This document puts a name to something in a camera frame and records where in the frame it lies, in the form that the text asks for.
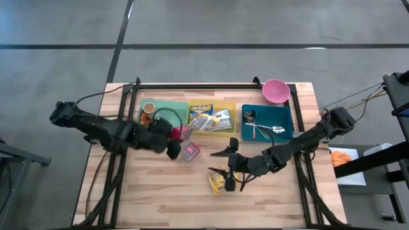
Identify blue soy sauce ramen packet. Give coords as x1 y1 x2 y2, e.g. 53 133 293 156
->
189 103 214 118

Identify orange spice packet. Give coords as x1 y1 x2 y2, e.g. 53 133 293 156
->
139 110 151 126

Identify black aluminium table frame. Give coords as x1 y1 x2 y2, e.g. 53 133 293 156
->
78 76 348 229

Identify white plastic box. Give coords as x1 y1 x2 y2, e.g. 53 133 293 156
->
362 142 394 157

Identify orange cloth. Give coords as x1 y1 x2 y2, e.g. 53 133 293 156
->
330 150 352 169

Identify blue-edged ramen packet silver back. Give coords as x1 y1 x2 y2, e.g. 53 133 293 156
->
212 108 234 132

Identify green-handled spoon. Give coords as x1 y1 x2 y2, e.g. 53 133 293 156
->
255 126 271 139

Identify grey metal stand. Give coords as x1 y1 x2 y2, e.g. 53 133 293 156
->
0 139 52 230

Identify blue plastic bin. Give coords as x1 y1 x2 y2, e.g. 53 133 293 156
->
241 103 294 144

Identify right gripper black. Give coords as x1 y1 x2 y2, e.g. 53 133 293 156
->
208 137 256 192

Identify saffron glass jar cork lid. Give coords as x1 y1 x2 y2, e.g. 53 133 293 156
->
143 102 157 116

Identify white paper sheet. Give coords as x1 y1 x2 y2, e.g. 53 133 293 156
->
327 146 367 187

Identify dark metal spoon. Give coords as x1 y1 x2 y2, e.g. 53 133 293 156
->
243 109 258 124

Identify pink bowl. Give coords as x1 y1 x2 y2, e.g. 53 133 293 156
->
261 79 291 105

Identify yellow plastic bin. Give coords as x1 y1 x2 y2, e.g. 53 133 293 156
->
187 98 237 137

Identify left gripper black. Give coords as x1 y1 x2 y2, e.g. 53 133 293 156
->
135 117 183 160

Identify green plastic bin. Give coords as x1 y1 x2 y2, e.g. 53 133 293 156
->
137 98 189 128

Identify black side table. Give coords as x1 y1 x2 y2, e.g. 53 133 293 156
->
332 70 409 224

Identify white and yellow ramen packet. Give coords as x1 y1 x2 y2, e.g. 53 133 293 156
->
190 113 221 132

